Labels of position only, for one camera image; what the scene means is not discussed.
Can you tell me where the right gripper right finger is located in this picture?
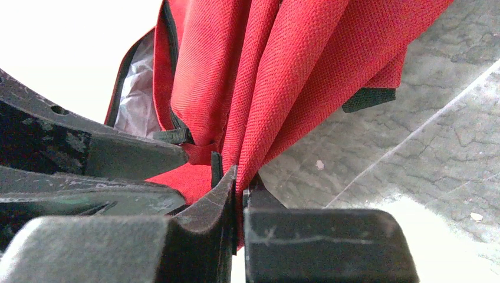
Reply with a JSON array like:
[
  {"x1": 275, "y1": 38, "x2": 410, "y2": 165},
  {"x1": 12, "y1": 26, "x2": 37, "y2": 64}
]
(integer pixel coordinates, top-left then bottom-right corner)
[{"x1": 243, "y1": 176, "x2": 419, "y2": 282}]

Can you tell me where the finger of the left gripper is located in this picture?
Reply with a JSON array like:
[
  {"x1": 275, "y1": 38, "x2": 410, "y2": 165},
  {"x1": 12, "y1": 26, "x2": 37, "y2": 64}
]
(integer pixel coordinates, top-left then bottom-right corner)
[
  {"x1": 1, "y1": 71, "x2": 188, "y2": 180},
  {"x1": 1, "y1": 166, "x2": 187, "y2": 250}
]

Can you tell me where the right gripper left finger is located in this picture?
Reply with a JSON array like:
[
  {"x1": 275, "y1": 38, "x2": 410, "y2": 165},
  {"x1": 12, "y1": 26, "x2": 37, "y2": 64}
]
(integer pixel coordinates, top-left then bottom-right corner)
[{"x1": 1, "y1": 167, "x2": 237, "y2": 282}]

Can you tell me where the red student backpack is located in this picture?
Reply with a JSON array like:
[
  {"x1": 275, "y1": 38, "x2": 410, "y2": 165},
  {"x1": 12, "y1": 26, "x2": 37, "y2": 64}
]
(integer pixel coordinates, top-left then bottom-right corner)
[{"x1": 104, "y1": 0, "x2": 456, "y2": 251}]

